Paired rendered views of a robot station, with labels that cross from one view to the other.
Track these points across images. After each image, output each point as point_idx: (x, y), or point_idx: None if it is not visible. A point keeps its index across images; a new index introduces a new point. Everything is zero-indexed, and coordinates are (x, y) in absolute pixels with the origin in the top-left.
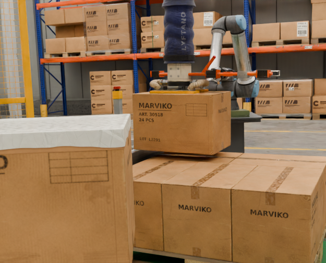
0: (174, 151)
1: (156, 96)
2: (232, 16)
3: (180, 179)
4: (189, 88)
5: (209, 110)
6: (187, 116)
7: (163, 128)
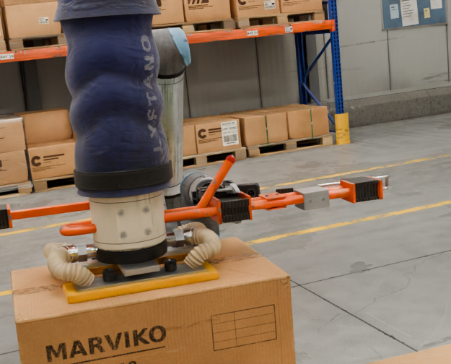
0: None
1: (110, 314)
2: (162, 33)
3: None
4: (193, 266)
5: (284, 320)
6: (218, 351)
7: None
